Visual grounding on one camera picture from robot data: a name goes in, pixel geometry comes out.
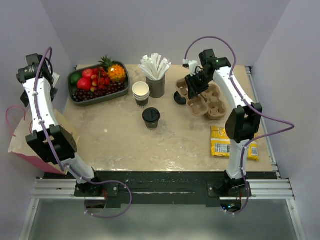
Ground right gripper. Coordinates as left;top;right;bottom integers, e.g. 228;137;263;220
185;71;212;99

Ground single cardboard cup carrier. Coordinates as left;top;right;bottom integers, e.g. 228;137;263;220
175;78;208;117

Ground black plastic cup lid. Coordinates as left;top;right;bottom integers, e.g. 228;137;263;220
142;107;161;123

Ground black paper coffee cup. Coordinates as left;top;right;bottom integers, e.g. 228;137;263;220
144;120;159;130

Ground brown paper bag pink handles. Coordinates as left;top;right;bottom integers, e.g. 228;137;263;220
8;109;80;175

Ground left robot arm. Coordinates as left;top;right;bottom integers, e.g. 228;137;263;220
16;53;104;197

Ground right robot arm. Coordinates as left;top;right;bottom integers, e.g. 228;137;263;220
182;49;263;197

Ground grey straw holder cup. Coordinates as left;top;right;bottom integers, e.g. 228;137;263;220
145;75;166;99

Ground white wrapped straws bunch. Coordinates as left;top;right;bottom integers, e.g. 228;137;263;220
139;53;172;82

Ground stack of paper cups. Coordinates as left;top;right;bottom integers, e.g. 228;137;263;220
132;81;150;108

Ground yellow snack bag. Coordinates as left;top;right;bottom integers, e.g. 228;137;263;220
210;126;260;162

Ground orange spiky fruit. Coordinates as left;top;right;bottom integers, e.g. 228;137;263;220
107;64;127;82

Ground small pineapple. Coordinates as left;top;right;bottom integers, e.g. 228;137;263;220
99;55;115;72

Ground red apple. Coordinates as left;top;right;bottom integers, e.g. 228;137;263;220
77;78;92;91
82;68;94;80

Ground red apple lower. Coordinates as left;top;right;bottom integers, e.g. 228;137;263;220
77;78;92;91

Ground green lime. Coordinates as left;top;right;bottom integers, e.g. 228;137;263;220
69;73;82;86

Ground grey fruit tray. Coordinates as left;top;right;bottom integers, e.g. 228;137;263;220
67;61;131;107

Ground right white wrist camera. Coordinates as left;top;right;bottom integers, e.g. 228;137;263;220
182;59;199;76

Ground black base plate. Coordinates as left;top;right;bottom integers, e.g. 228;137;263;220
42;171;253;209

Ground aluminium frame rail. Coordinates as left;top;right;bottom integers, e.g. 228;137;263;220
19;171;305;240

